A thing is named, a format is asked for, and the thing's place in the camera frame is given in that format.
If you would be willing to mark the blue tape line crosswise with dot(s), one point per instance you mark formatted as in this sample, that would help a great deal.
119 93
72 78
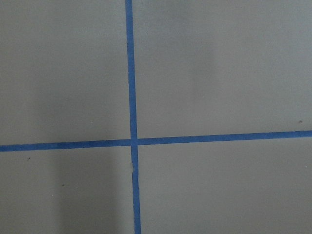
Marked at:
153 141

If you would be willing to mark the brown paper table cover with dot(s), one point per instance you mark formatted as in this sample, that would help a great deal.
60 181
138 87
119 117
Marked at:
202 67

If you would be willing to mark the blue tape line lengthwise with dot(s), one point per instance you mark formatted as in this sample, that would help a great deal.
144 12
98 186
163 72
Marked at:
133 114

